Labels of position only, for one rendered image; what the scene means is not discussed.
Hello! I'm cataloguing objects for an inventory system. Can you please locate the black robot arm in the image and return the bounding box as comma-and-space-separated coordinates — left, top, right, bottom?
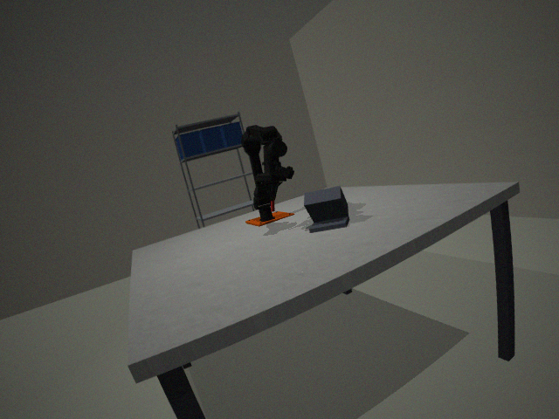
242, 125, 294, 222

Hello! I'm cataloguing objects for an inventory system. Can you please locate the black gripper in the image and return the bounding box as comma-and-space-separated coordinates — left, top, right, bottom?
256, 158, 286, 201

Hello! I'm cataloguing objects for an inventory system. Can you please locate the grey sloped panel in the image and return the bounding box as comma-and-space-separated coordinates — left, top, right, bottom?
304, 186, 349, 233

